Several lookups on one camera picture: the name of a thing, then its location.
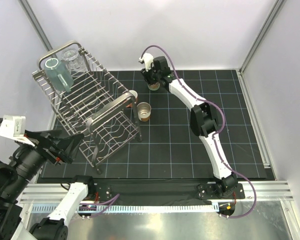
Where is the small orange white cup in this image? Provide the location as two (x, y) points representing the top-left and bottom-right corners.
(126, 90), (138, 108)

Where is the aluminium frame post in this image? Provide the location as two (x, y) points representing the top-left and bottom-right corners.
(18, 0), (53, 51)
(239, 0), (286, 75)

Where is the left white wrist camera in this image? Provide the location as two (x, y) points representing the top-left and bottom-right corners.
(0, 115), (27, 143)

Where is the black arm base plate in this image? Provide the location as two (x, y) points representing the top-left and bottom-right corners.
(94, 178), (246, 206)

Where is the teal ceramic cup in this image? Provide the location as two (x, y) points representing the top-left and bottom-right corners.
(44, 58), (74, 93)

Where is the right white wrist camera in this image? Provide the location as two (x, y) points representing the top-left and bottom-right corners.
(138, 52), (154, 72)

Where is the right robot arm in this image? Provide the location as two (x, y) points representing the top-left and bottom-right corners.
(138, 53), (238, 199)

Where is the steel cup with brown band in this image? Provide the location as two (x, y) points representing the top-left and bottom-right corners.
(137, 102), (152, 122)

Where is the right aluminium frame post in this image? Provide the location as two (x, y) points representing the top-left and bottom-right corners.
(239, 0), (286, 75)

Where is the black grid mat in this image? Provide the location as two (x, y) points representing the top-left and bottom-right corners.
(40, 70), (274, 182)

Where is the clear faceted glass cup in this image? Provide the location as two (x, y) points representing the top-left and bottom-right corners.
(62, 48), (86, 77)

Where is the left aluminium frame post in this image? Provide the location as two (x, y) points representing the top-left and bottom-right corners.
(18, 0), (53, 51)

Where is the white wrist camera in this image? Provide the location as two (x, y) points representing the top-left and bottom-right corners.
(138, 52), (154, 72)
(0, 115), (27, 143)

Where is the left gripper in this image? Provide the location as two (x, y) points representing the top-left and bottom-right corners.
(0, 126), (84, 199)

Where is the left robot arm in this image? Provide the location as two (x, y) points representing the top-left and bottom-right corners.
(0, 130), (96, 240)

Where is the cream floral ceramic mug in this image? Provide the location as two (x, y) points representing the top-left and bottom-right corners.
(147, 82), (160, 91)

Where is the white slotted cable duct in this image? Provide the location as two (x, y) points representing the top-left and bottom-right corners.
(31, 202), (219, 214)

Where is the stainless steel dish rack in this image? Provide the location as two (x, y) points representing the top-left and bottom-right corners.
(32, 40), (142, 174)

